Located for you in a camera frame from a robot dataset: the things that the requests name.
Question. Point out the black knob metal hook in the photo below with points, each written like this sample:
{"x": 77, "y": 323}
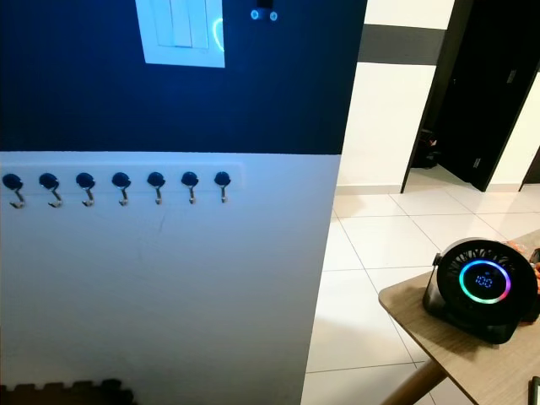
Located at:
{"x": 49, "y": 180}
{"x": 222, "y": 178}
{"x": 156, "y": 179}
{"x": 121, "y": 179}
{"x": 12, "y": 181}
{"x": 190, "y": 179}
{"x": 85, "y": 180}

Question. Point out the dark foam puzzle mat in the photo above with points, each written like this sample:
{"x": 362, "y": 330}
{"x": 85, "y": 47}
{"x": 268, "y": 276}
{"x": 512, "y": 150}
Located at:
{"x": 67, "y": 395}

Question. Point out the black round fan with display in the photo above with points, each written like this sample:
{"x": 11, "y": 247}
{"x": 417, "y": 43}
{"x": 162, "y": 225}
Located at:
{"x": 443, "y": 295}

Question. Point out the light wooden table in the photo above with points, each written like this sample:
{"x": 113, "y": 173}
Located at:
{"x": 472, "y": 363}

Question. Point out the black open door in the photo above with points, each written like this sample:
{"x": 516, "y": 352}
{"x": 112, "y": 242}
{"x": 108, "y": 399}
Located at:
{"x": 489, "y": 84}

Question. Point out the dark brown door panel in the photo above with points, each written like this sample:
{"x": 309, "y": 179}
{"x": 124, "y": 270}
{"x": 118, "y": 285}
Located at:
{"x": 532, "y": 169}

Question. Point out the black flat device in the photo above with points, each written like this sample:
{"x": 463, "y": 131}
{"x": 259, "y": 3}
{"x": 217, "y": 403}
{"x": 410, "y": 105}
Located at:
{"x": 535, "y": 392}

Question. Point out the white hook rail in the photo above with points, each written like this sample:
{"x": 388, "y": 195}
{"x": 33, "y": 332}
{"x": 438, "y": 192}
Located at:
{"x": 101, "y": 169}

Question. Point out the white wall switch panel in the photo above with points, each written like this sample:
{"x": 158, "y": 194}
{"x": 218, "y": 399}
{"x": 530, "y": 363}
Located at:
{"x": 164, "y": 29}

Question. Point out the small black wall fixture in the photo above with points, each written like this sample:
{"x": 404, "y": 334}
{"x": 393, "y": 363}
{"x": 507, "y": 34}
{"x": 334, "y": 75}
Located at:
{"x": 264, "y": 7}

